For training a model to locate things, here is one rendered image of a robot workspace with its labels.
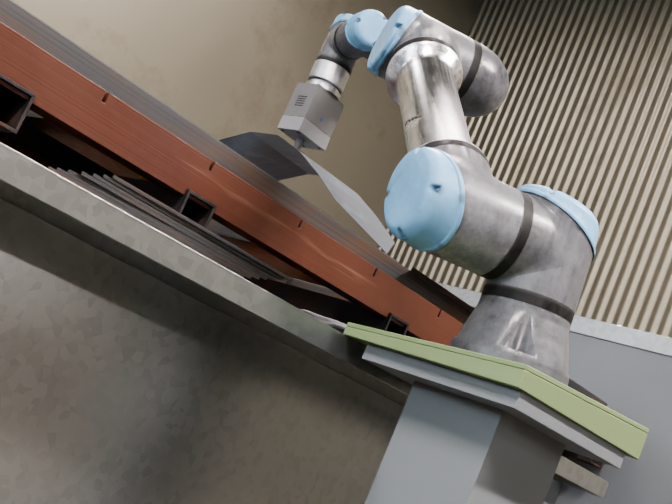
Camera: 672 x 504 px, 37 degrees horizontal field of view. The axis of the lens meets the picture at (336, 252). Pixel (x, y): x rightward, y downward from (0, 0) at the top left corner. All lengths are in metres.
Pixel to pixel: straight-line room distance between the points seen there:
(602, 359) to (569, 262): 1.14
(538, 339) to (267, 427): 0.43
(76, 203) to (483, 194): 0.47
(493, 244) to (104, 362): 0.49
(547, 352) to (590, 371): 1.16
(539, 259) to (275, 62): 3.68
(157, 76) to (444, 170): 3.35
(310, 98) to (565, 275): 0.87
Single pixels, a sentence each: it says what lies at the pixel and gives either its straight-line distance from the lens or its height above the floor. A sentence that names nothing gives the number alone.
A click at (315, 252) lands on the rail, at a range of 1.46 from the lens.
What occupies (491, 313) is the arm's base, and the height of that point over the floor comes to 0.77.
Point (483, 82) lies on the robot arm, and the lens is 1.56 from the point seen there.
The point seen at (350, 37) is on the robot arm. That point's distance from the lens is 1.92.
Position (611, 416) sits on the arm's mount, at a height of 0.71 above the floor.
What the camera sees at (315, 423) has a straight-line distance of 1.48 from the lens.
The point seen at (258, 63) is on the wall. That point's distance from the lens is 4.75.
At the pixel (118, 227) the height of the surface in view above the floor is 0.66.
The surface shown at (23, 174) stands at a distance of 0.97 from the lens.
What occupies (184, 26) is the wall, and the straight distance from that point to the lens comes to 4.52.
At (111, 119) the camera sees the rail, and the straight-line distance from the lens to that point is 1.24.
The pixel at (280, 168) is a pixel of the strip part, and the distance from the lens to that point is 2.06.
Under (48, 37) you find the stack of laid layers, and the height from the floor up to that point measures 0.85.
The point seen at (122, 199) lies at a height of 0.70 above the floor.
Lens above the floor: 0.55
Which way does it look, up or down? 10 degrees up
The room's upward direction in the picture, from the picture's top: 24 degrees clockwise
